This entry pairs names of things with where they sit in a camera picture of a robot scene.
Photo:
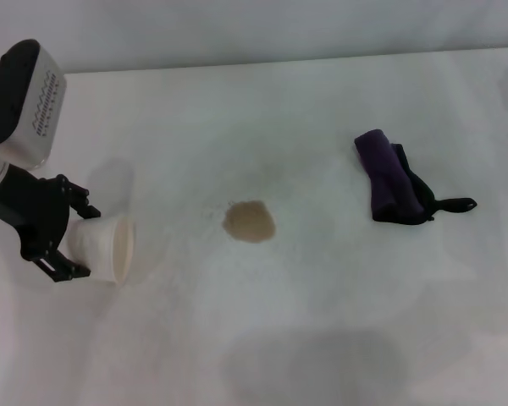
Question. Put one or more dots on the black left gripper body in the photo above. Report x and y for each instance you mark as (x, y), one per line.
(34, 211)

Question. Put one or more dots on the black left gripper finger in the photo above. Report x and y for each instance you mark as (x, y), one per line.
(61, 268)
(79, 199)

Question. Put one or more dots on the white paper cup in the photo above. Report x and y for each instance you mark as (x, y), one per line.
(101, 245)

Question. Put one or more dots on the purple rag with black trim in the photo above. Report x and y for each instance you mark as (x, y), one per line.
(385, 177)

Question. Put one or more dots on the brown water stain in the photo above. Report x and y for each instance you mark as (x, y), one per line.
(250, 222)

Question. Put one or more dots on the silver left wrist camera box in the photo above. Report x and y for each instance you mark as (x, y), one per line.
(34, 105)

